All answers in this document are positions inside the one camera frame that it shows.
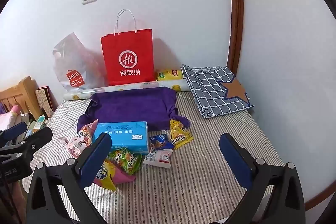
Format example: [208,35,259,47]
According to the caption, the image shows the pink peach pastry packet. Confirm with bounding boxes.
[59,135,92,159]

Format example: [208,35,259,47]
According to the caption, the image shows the pink yellow snack bag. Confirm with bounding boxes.
[93,160,135,192]

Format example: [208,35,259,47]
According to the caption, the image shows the panda mushroom snack bag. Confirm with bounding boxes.
[78,119,98,147]

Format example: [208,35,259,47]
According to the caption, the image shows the green snack packet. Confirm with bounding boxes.
[107,148,142,175]

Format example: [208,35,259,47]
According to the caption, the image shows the white red snack packet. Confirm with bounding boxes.
[143,148,173,169]

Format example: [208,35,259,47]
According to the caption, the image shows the yellow snack packet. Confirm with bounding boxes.
[169,119,194,149]

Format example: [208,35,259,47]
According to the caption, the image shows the blue snack packet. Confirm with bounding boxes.
[150,134,174,149]

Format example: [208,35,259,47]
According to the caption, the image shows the cluttered bedside table items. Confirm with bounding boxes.
[0,104,51,139]

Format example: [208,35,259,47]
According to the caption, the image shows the wooden headboard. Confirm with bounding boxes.
[1,76,42,120]

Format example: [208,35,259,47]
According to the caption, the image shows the brown patterned book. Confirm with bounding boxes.
[35,86,54,118]

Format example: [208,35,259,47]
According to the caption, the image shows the striped quilted bedspread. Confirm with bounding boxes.
[22,90,285,224]

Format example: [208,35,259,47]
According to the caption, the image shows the white Miniso plastic bag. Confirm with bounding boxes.
[52,33,105,92]

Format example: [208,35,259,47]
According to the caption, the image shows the blue tissue pack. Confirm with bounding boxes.
[93,121,149,155]

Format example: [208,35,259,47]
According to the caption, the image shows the grey checked star cloth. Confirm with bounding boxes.
[181,64,254,118]

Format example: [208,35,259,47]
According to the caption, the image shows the purple towel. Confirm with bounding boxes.
[77,87,190,131]

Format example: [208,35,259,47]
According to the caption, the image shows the red paper shopping bag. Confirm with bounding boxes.
[101,20,155,86]

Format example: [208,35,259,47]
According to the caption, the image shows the rolled duck print mat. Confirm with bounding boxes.
[64,79,190,101]

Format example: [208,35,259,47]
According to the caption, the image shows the yellow chips bag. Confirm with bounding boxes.
[157,69,183,81]

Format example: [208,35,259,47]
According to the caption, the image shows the brown wooden door frame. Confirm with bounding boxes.
[227,0,244,74]

